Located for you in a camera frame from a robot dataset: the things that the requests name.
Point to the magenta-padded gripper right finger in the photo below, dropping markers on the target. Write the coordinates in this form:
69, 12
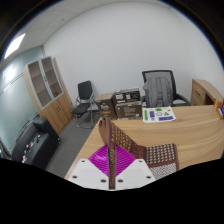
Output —
140, 171

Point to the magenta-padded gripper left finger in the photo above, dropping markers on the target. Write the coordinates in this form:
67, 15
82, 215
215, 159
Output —
85, 171

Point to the brown patterned towel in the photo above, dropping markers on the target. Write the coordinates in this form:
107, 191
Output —
161, 156

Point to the black leather sofa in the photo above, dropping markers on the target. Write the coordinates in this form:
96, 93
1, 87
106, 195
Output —
36, 143

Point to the wide brown cardboard box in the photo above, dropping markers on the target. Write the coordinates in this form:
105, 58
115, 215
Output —
129, 111

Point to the tall brown cardboard box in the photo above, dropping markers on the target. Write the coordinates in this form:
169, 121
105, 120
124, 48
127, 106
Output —
106, 106

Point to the black printed box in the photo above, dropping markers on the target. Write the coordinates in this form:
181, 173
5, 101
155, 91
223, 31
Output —
126, 96

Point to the black visitor chair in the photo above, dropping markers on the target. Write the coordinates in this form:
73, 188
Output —
85, 90

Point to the grey backpack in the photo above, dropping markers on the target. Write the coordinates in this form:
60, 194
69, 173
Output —
158, 91

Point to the wooden cabinet with glass doors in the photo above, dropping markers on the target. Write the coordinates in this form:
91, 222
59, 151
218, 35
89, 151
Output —
50, 96

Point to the black mesh office chair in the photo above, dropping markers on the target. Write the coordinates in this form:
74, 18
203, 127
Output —
158, 73

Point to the orange box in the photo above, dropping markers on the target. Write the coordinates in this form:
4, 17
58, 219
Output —
219, 110

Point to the low wooden side cabinet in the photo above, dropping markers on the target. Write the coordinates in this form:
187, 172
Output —
203, 91

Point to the ceiling light panel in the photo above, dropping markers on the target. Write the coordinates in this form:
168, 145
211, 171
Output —
14, 45

